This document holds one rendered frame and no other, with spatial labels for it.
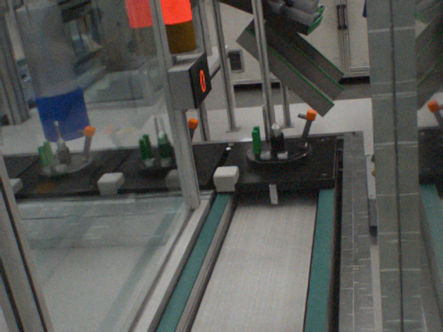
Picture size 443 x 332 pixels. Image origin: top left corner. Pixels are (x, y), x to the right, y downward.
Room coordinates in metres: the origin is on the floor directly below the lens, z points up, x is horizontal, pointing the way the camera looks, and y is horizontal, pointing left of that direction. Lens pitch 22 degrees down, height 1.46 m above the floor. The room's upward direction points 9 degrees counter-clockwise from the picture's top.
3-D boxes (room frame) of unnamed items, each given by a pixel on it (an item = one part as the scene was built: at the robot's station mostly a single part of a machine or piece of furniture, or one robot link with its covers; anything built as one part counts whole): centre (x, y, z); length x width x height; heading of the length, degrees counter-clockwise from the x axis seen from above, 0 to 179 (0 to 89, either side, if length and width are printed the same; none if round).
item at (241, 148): (1.21, -0.12, 0.96); 0.24 x 0.24 x 0.02; 76
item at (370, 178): (1.08, -0.31, 0.93); 0.21 x 0.07 x 0.06; 166
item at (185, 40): (1.06, 0.04, 1.28); 0.05 x 0.05 x 0.05
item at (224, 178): (1.14, 0.00, 0.97); 0.05 x 0.05 x 0.04; 76
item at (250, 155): (1.21, -0.12, 0.98); 0.14 x 0.14 x 0.02
